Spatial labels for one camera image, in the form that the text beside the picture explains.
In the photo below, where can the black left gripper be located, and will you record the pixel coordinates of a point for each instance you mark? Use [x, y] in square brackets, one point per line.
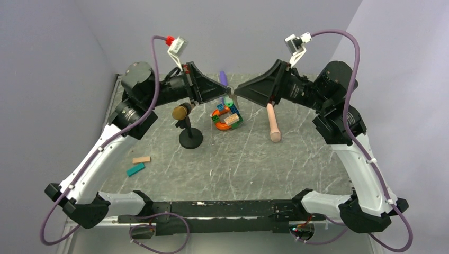
[201, 89]

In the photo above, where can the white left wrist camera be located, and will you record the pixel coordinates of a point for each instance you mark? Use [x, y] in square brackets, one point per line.
[176, 48]

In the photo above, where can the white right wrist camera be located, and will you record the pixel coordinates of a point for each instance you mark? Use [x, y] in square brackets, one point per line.
[296, 46]

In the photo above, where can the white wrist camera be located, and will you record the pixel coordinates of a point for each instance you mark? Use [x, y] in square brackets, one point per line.
[176, 48]
[296, 46]

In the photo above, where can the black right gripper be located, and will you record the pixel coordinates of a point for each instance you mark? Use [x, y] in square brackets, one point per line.
[262, 89]

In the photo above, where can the purple cylinder toy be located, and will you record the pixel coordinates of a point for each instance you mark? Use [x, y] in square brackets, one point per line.
[223, 78]

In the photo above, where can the black table front rail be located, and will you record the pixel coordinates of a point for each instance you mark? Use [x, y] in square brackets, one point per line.
[276, 216]

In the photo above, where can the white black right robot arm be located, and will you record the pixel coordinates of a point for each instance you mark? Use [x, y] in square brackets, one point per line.
[366, 209]

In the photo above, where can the beige wooden pestle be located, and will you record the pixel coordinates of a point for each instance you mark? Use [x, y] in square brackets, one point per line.
[275, 133]

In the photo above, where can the green plastic key tag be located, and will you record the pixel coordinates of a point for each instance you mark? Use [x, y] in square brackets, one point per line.
[228, 101]

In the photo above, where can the gold microphone on black stand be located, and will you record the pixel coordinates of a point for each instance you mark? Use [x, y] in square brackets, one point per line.
[190, 137]

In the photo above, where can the tan wooden block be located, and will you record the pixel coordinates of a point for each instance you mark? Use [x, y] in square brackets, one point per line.
[138, 160]

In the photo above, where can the teal wooden block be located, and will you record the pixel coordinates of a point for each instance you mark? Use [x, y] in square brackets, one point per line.
[135, 169]

